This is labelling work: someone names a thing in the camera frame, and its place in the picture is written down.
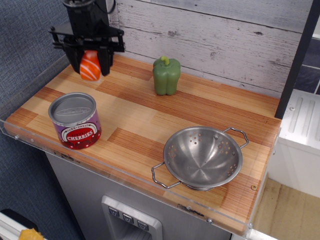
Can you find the grey toy fridge cabinet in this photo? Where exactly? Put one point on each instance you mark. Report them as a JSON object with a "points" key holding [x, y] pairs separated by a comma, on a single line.
{"points": [[111, 209]]}

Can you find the red cherries can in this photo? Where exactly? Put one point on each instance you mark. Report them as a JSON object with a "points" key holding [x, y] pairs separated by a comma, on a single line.
{"points": [[76, 120]]}

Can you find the black vertical post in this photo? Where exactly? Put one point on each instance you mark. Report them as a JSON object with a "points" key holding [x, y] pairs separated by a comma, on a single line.
{"points": [[299, 57]]}

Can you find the white black object bottom left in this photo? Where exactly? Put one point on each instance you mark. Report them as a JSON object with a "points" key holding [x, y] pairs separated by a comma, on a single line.
{"points": [[12, 223]]}

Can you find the clear acrylic table guard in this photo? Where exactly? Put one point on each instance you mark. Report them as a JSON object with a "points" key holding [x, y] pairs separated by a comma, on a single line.
{"points": [[136, 123]]}

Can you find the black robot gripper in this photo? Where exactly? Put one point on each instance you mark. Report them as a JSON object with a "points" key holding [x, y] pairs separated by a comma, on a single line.
{"points": [[88, 28]]}

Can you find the orange salmon sushi toy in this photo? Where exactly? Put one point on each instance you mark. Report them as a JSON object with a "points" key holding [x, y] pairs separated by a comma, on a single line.
{"points": [[90, 69]]}

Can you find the steel colander with handles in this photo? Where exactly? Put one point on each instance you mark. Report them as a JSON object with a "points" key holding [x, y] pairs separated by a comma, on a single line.
{"points": [[202, 158]]}

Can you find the green bell pepper toy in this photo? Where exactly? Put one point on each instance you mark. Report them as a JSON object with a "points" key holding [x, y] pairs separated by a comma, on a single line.
{"points": [[166, 74]]}

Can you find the white toy sink unit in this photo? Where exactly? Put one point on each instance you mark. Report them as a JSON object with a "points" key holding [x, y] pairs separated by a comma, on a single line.
{"points": [[295, 161]]}

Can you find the yellow object at corner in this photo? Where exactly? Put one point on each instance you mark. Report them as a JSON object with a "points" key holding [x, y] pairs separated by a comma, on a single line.
{"points": [[30, 234]]}

